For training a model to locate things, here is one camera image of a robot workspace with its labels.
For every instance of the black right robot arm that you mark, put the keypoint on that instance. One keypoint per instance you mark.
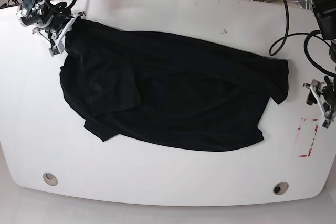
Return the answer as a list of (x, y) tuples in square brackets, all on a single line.
[(31, 12)]

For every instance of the red tape rectangle marking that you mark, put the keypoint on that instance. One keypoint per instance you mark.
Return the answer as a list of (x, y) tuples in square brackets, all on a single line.
[(305, 137)]

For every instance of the table grommet hole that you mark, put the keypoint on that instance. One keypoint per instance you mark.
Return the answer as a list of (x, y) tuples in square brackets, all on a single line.
[(280, 188), (50, 179)]

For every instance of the right table grommet hole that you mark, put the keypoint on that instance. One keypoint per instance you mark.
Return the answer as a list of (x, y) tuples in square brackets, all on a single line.
[(280, 188)]

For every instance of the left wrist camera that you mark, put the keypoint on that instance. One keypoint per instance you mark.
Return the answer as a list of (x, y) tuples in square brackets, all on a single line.
[(326, 123)]

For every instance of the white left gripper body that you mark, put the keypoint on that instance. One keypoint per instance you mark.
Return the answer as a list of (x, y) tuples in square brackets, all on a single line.
[(324, 93)]

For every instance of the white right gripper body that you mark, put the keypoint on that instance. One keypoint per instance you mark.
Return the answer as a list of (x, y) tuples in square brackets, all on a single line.
[(56, 28)]

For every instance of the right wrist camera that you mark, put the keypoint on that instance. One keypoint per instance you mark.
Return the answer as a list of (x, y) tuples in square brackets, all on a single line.
[(56, 50)]

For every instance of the left table grommet hole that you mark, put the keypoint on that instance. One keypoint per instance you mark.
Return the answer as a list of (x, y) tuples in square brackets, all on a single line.
[(50, 179)]

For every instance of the black T-shirt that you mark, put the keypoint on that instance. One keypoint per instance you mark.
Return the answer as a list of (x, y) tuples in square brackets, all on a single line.
[(168, 89)]

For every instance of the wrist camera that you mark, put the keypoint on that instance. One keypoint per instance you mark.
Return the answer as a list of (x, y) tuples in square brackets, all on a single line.
[(56, 50), (326, 123)]

